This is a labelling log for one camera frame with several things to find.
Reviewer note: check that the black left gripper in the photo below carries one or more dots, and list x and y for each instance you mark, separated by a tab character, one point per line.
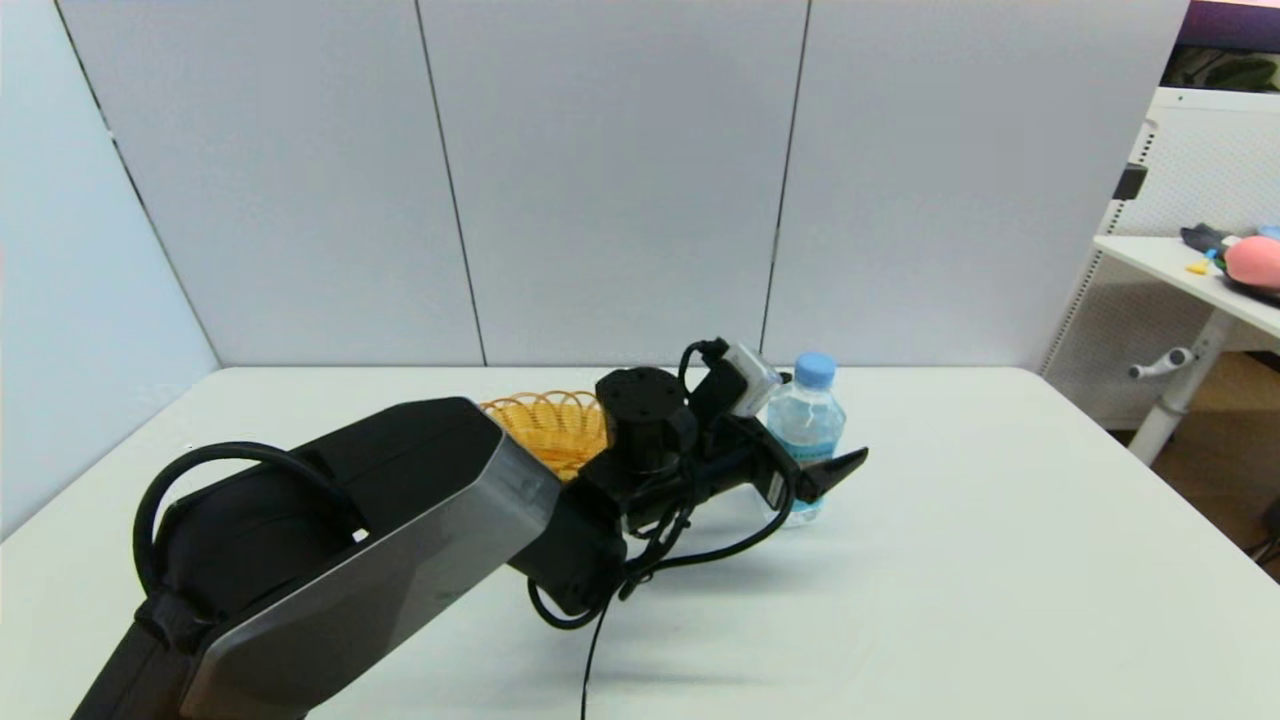
735	460

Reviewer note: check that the clear soda water bottle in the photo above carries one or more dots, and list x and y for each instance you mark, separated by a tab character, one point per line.
808	420

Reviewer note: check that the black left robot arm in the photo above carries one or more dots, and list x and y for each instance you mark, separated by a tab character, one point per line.
380	540

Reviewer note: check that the yellow woven plastic basket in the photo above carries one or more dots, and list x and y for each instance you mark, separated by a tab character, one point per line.
555	435

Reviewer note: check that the white side desk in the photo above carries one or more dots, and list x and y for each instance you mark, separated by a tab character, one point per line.
1170	260

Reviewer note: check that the black clip on pegboard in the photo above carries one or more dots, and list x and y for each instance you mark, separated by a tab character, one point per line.
1131	182

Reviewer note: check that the small yellow object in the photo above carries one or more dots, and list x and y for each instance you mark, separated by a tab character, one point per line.
1198	268

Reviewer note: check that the black object on desk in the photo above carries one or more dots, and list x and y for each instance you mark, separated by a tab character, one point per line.
1205	238

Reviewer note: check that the pink plush toy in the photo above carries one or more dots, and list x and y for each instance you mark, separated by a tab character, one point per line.
1255	262

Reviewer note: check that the white pegboard panel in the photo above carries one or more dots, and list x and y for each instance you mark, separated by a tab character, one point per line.
1210	160

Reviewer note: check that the green plant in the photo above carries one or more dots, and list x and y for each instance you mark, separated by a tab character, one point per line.
1235	72

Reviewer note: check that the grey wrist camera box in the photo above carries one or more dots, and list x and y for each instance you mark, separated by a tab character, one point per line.
752	380

